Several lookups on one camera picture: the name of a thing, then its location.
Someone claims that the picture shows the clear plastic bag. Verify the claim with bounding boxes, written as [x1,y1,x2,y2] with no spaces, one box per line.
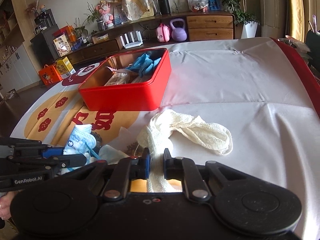
[191,0,209,12]

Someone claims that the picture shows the white wifi router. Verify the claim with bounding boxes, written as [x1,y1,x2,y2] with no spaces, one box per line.
[120,31,143,49]

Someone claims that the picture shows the black side cabinet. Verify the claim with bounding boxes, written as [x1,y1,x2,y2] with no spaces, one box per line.
[30,9,60,67]

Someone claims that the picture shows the orange gift box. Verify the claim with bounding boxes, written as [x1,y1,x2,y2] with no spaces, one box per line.
[39,64,62,86]

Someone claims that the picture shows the potted tree white planter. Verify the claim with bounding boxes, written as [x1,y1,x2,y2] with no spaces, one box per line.
[221,0,259,39]

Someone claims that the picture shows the white tissue cloth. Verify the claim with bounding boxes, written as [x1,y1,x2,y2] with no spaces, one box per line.
[98,127,139,164]

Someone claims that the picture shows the wooden wall shelf unit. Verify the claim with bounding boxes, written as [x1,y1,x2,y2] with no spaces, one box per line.
[1,0,41,98]

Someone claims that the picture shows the yellow curtain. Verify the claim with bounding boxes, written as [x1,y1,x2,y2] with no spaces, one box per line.
[289,0,305,42]

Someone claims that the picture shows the small potted green plant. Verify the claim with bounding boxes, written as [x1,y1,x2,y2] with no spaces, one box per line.
[85,0,107,31]

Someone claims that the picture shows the pink small case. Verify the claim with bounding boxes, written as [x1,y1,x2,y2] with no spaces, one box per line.
[156,23,170,42]

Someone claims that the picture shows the pink plush doll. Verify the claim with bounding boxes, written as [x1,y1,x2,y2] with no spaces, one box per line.
[95,0,114,28]

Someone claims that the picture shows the cream mesh cloth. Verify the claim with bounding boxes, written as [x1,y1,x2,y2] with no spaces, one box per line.
[137,109,233,193]

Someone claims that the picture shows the white standing air conditioner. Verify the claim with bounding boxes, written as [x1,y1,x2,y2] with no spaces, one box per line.
[260,0,287,38]

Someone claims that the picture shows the yellow carton box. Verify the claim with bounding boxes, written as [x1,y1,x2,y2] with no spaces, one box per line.
[55,57,75,79]

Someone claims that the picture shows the blue face mask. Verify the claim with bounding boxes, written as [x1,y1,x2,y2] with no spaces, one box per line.
[60,124,101,175]

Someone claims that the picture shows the dark green bin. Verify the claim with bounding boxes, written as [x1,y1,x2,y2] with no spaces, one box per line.
[305,30,320,71]

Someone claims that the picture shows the red metal tin box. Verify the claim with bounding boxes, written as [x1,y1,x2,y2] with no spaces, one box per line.
[79,48,171,111]

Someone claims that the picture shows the purple kettlebell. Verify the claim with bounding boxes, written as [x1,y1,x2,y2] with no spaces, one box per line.
[170,18,187,42]

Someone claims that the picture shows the wooden TV cabinet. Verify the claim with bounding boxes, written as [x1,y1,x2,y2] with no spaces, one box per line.
[67,11,235,64]

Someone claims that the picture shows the blue rubber glove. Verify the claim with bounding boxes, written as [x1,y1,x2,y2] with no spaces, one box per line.
[126,53,162,77]

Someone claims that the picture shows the black cylindrical speaker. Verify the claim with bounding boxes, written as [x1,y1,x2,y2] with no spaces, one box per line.
[158,0,171,15]

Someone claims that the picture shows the printed white red tablecloth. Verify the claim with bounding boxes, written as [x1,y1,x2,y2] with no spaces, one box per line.
[11,37,319,239]

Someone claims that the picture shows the person's left hand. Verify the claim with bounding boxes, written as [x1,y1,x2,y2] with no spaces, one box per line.
[0,191,19,220]

